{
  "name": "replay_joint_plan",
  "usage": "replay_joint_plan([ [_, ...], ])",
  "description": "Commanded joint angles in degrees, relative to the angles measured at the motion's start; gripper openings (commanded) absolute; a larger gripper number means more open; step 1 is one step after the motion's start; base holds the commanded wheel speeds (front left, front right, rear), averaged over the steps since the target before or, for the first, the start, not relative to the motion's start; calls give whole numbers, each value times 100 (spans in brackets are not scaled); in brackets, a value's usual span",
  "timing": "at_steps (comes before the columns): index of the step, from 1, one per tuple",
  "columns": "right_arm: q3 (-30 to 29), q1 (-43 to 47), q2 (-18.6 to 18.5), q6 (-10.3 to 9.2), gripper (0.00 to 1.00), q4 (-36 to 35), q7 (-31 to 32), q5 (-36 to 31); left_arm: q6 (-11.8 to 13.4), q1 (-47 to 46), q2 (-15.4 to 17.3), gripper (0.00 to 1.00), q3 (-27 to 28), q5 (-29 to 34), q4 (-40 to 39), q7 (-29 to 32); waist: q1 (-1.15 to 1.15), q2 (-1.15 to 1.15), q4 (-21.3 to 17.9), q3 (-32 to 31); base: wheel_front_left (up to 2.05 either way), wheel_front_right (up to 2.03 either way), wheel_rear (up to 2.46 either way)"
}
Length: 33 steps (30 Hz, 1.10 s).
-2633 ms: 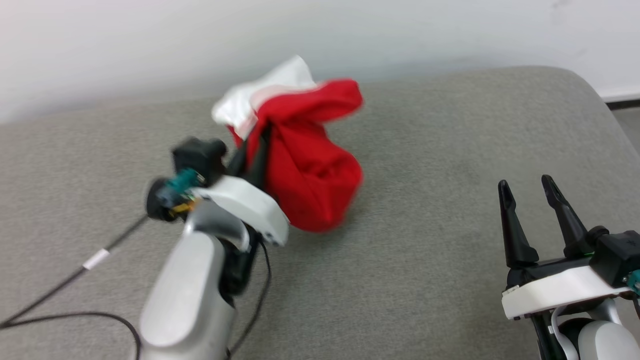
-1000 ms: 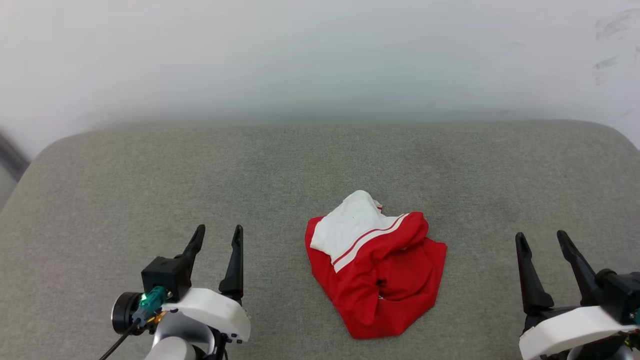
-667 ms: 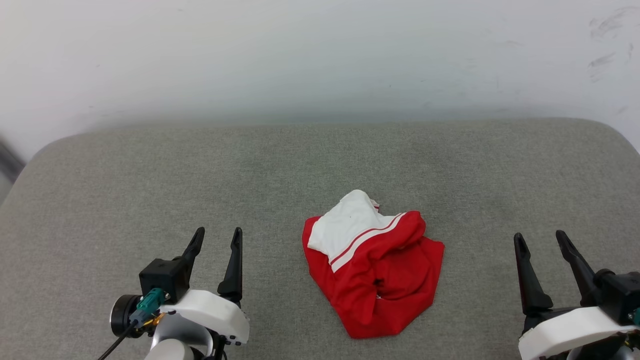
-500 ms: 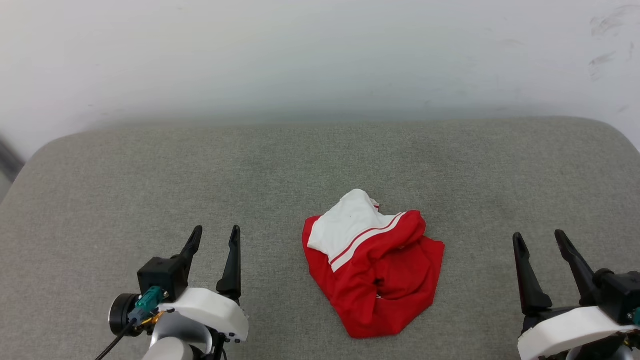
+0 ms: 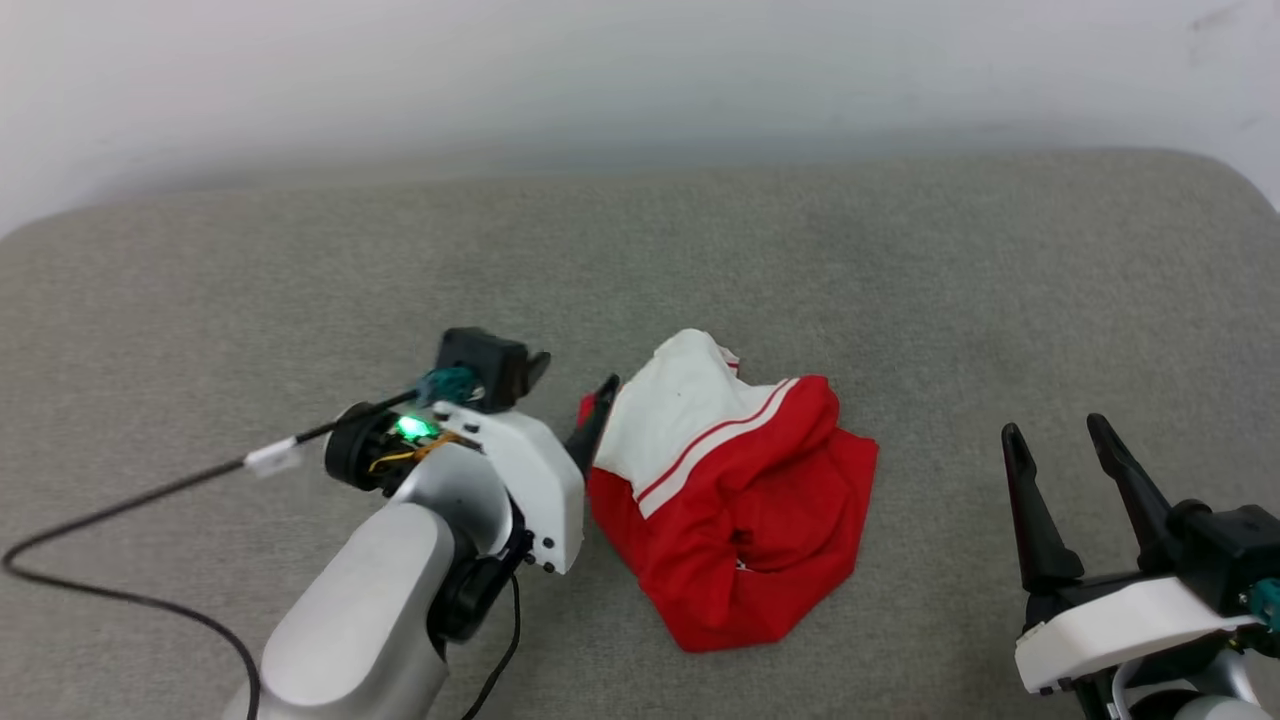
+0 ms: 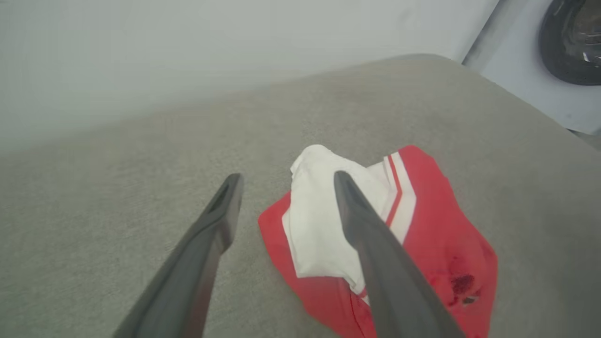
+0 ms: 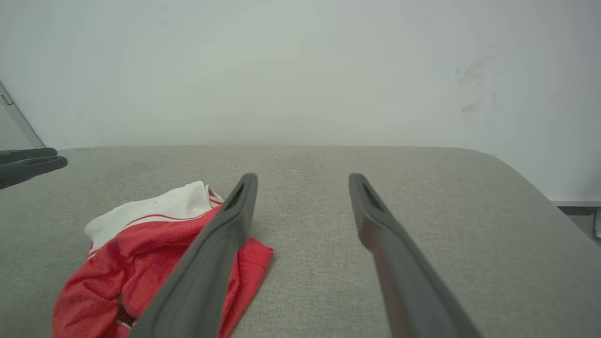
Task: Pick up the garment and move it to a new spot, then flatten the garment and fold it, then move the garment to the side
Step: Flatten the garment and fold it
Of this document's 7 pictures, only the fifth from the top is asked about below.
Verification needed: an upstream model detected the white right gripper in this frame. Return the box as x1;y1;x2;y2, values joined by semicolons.
1002;414;1263;696

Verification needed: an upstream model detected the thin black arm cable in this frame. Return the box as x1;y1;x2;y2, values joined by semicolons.
460;575;523;720

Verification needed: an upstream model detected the red and white garment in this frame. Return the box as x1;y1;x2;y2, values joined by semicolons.
577;328;881;654

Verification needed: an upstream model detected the grey fabric sofa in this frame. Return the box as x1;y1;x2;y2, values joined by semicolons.
0;148;1280;720

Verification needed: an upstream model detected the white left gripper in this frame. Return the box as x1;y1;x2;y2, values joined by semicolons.
433;351;621;577

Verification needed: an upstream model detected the white cable label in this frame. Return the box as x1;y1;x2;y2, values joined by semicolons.
243;437;306;479

